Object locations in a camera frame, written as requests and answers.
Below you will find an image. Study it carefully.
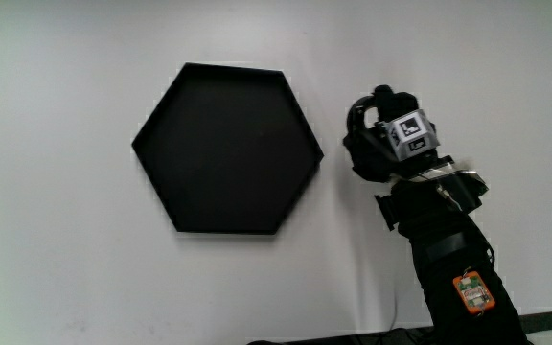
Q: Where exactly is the orange sensor board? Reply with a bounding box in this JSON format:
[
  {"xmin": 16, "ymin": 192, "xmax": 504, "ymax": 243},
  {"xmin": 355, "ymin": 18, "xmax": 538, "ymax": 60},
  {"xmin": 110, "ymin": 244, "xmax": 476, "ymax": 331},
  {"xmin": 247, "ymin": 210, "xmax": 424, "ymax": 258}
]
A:
[{"xmin": 451, "ymin": 270, "xmax": 496, "ymax": 315}]

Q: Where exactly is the person's right hand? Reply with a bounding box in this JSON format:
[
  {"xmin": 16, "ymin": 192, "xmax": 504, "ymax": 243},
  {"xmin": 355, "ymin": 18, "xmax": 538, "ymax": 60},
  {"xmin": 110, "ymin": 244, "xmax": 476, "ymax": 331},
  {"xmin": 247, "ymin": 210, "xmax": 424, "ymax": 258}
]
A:
[{"xmin": 342, "ymin": 84, "xmax": 455, "ymax": 184}]

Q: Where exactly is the black tape roll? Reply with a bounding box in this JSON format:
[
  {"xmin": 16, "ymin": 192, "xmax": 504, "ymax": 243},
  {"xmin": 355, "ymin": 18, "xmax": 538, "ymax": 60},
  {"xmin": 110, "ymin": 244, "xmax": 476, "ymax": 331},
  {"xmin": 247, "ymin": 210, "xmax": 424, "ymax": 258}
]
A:
[{"xmin": 345, "ymin": 94, "xmax": 380, "ymax": 141}]

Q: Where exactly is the person's right forearm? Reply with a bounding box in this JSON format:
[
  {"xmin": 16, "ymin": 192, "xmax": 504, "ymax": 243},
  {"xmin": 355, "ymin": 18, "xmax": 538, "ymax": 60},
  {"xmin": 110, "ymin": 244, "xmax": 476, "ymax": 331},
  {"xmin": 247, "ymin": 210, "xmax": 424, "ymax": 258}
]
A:
[{"xmin": 373, "ymin": 161, "xmax": 532, "ymax": 345}]

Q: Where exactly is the white desk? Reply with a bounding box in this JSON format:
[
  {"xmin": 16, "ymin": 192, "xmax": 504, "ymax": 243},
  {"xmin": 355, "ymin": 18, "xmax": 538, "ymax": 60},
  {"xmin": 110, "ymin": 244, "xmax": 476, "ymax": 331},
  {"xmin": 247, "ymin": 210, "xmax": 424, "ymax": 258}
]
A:
[{"xmin": 0, "ymin": 0, "xmax": 552, "ymax": 345}]

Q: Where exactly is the black hexagonal tray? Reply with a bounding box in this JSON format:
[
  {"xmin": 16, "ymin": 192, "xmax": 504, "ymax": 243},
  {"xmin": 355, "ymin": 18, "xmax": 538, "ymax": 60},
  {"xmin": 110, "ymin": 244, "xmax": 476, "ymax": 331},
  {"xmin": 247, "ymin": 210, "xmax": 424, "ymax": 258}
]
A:
[{"xmin": 130, "ymin": 61, "xmax": 326, "ymax": 236}]

